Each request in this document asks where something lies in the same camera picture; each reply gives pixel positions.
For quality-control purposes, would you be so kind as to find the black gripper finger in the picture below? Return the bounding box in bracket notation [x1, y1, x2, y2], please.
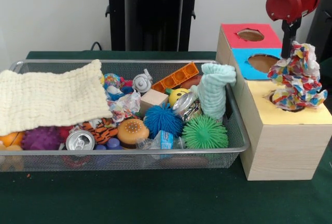
[290, 17, 303, 44]
[281, 21, 293, 59]

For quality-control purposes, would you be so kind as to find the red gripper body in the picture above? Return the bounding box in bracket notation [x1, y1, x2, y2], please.
[266, 0, 321, 23]

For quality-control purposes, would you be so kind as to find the colourful printed paper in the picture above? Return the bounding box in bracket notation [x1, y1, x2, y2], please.
[267, 41, 328, 110]

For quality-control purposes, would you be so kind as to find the light blue muslin cloth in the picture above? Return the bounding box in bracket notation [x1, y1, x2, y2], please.
[197, 62, 237, 120]

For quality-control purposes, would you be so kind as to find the wooden box with three holes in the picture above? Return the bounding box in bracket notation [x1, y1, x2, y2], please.
[216, 23, 332, 181]

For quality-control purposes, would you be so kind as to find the green covered side table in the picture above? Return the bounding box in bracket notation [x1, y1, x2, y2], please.
[319, 59, 332, 92]

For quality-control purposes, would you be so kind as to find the orange toy block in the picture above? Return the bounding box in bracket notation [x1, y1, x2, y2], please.
[151, 62, 200, 92]

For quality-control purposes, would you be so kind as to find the crushed printed can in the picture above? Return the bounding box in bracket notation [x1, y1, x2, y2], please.
[172, 91, 203, 122]

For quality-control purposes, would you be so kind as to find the yellow smiley ball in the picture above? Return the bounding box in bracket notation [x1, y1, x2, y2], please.
[165, 87, 191, 107]

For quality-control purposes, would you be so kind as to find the green spiky ball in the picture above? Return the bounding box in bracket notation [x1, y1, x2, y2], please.
[181, 116, 229, 150]

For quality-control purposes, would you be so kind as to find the plain wooden cube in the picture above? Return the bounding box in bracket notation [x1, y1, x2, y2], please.
[139, 88, 169, 116]

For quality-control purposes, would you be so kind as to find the blue spiky ball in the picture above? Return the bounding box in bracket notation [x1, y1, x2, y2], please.
[143, 103, 185, 139]

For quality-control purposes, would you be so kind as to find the toy burger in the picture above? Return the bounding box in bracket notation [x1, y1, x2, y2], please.
[116, 118, 150, 149]

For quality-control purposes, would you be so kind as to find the silver drink can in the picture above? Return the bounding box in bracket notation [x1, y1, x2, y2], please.
[65, 130, 95, 151]

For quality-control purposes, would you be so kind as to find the cream muslin cloth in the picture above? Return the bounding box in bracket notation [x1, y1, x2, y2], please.
[0, 59, 114, 136]

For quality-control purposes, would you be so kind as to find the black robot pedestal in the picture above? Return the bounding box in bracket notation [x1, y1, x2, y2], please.
[100, 0, 210, 52]

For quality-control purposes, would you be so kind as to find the wire mesh bin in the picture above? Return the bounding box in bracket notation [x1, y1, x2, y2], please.
[0, 59, 251, 172]

